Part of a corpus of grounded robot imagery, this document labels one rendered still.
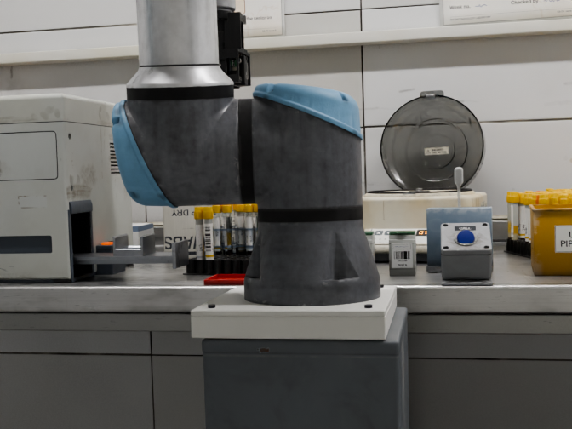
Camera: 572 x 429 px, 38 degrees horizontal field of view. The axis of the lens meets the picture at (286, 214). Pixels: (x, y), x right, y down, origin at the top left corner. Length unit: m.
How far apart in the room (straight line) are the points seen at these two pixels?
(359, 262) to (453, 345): 1.04
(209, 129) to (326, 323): 0.23
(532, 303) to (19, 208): 0.80
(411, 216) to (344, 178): 0.63
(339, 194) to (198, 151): 0.15
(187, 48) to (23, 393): 1.44
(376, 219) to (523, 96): 0.52
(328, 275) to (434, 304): 0.35
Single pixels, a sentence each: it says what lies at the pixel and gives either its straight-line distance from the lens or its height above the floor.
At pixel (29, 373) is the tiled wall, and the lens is 2.16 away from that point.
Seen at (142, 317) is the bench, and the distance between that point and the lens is 1.30.
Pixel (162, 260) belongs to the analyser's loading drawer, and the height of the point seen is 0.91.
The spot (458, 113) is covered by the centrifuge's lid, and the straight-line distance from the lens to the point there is 1.79.
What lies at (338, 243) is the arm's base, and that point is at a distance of 0.86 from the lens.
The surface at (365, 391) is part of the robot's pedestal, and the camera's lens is 0.83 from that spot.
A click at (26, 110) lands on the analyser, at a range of 1.37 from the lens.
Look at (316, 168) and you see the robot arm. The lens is 0.85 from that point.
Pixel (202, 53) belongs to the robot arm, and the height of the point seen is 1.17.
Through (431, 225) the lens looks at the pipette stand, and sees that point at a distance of 1.32.
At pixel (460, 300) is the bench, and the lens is 1.18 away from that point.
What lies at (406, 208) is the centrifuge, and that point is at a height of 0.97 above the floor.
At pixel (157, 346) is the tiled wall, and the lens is 2.01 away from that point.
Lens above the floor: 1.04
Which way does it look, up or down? 3 degrees down
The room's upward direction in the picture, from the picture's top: 2 degrees counter-clockwise
